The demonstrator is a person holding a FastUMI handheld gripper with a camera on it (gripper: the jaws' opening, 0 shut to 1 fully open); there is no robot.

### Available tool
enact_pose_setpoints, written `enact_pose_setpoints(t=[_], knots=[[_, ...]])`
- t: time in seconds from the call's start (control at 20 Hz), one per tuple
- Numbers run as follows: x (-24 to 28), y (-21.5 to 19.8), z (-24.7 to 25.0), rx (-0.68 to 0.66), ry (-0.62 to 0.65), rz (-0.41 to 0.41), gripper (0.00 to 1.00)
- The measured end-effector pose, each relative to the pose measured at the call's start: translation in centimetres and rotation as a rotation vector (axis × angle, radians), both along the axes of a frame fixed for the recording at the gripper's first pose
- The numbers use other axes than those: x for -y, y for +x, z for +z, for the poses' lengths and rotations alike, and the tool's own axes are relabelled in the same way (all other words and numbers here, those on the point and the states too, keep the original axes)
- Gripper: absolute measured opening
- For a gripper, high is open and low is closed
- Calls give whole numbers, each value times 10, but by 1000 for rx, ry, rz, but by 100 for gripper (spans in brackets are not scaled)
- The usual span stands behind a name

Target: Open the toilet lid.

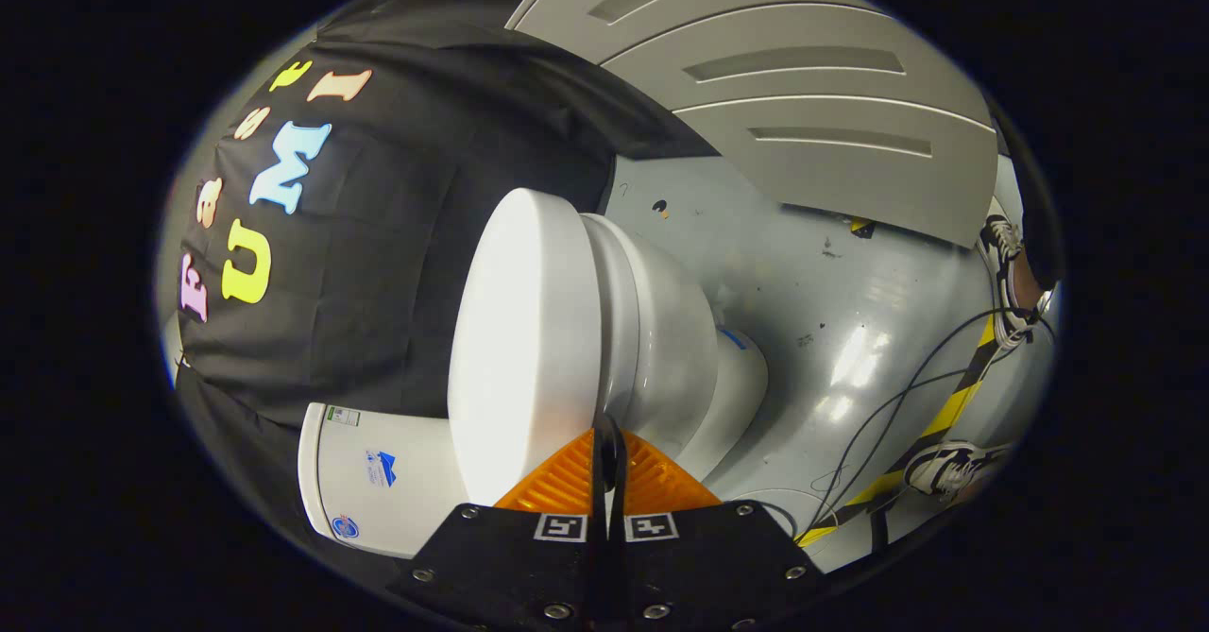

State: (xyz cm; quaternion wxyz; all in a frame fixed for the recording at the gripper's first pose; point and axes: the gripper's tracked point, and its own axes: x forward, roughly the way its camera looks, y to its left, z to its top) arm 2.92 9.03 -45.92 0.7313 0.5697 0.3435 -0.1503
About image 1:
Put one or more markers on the yellow black hazard tape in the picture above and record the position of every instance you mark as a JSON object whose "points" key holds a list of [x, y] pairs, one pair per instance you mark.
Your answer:
{"points": [[959, 396]]}

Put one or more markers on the person's leg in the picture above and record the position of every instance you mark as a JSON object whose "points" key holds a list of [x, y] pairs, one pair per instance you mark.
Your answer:
{"points": [[1039, 226]]}

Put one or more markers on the black and white sneaker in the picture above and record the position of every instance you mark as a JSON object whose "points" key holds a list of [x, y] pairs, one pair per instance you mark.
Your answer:
{"points": [[949, 469], [1003, 278]]}

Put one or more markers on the black backdrop cloth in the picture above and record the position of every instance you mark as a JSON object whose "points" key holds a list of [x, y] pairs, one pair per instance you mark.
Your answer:
{"points": [[397, 264]]}

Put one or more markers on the white toilet lid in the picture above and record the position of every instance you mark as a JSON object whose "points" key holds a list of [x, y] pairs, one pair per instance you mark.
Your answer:
{"points": [[524, 330]]}

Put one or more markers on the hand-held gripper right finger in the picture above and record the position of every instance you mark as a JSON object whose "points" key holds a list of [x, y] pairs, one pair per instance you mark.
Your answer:
{"points": [[625, 566]]}

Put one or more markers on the grey ribbed plastic panel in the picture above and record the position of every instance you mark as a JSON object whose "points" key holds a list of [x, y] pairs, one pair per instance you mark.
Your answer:
{"points": [[803, 112]]}

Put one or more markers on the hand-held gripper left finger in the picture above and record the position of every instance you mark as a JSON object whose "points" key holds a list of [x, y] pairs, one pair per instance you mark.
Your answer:
{"points": [[595, 566]]}

